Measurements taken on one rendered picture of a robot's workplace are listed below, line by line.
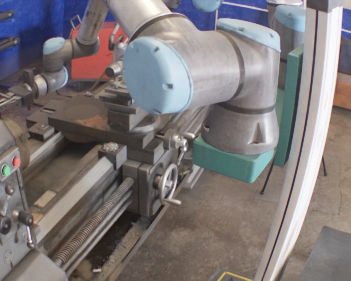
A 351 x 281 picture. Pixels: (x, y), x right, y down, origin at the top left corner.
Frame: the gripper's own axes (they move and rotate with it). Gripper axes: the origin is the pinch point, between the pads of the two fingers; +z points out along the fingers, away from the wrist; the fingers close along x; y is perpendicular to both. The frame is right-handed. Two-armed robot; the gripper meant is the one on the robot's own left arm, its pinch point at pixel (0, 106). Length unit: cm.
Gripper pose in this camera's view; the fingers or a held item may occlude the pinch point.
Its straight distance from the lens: 153.9
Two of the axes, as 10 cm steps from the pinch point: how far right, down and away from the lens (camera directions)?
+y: -0.1, 8.7, 4.9
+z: -6.0, 3.9, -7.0
